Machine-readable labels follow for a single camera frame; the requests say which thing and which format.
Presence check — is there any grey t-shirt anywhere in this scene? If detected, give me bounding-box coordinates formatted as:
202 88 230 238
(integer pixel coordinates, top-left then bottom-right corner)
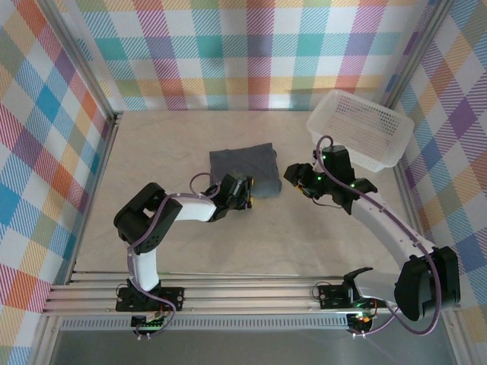
208 142 283 199

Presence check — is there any white perforated plastic basket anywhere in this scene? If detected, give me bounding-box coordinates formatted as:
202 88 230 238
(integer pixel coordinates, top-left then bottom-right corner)
306 89 415 174

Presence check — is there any green-lit circuit board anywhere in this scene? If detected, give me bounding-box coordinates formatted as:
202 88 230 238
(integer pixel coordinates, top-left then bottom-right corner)
348 312 374 328
131 314 168 332

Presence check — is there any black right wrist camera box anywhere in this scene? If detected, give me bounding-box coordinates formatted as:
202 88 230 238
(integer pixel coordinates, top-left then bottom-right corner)
285 162 316 186

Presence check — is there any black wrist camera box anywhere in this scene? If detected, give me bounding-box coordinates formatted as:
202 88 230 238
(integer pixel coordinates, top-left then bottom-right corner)
222 173 253 195
285 162 316 186

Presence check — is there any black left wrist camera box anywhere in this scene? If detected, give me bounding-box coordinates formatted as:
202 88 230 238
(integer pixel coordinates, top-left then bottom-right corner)
222 173 253 195

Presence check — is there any aluminium side rail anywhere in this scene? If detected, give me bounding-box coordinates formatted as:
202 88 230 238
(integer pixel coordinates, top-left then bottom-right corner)
36 113 123 365
391 163 465 365

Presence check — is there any aluminium rail beam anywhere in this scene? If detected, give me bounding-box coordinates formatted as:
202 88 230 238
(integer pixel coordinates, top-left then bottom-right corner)
41 265 463 316

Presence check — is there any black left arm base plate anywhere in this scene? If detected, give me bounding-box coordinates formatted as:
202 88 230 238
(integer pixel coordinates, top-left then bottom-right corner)
116 287 186 313

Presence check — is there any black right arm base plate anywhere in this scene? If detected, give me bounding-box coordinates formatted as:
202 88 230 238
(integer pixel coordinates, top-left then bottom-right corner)
317 283 389 309

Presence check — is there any grey slotted cable duct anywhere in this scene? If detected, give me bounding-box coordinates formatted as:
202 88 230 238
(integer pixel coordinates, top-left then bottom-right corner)
60 315 351 331

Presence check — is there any aluminium frame post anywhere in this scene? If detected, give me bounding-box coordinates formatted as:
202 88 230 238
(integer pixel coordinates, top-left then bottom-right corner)
380 0 457 110
40 0 125 122

